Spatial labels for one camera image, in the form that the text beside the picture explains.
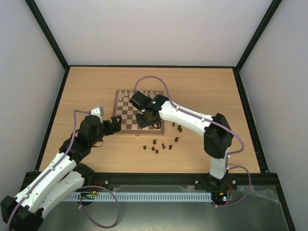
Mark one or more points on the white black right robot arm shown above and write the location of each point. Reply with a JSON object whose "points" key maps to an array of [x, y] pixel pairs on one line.
{"points": [[214, 130]]}

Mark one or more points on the wooden chess board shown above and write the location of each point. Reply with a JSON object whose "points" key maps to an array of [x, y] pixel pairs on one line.
{"points": [[129, 125]]}

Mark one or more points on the white slotted cable duct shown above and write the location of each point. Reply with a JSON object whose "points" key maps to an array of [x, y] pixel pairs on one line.
{"points": [[142, 197]]}

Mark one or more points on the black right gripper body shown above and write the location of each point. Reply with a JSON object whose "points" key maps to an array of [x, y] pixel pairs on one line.
{"points": [[146, 119]]}

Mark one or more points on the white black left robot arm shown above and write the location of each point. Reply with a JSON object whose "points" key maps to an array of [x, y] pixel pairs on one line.
{"points": [[65, 174]]}

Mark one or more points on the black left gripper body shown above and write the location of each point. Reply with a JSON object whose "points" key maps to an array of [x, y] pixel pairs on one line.
{"points": [[109, 130]]}

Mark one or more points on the black aluminium frame rail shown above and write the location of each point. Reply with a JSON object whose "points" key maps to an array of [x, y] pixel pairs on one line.
{"points": [[112, 180]]}

